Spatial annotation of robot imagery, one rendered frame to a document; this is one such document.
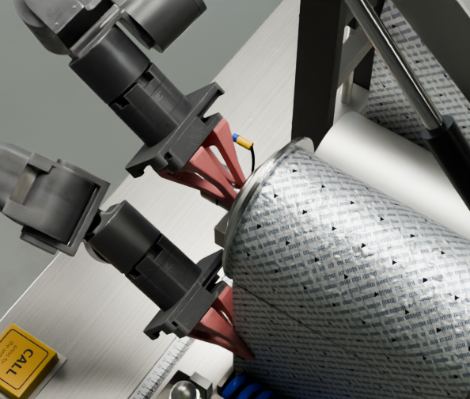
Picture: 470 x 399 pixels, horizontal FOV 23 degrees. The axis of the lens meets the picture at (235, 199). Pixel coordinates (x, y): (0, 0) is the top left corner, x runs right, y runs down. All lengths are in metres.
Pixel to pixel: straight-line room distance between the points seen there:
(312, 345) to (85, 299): 0.43
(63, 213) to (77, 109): 1.62
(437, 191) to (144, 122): 0.28
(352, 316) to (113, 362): 0.46
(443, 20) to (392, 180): 0.67
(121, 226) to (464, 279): 0.34
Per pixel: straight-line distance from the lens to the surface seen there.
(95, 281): 1.43
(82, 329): 1.40
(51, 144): 2.67
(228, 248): 1.01
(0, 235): 2.55
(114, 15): 1.05
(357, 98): 1.55
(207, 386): 1.19
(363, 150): 1.12
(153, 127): 1.04
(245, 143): 1.12
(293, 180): 1.00
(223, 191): 1.07
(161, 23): 1.03
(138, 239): 1.12
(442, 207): 1.10
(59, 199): 1.11
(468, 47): 0.45
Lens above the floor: 2.14
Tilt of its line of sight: 57 degrees down
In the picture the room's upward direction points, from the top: straight up
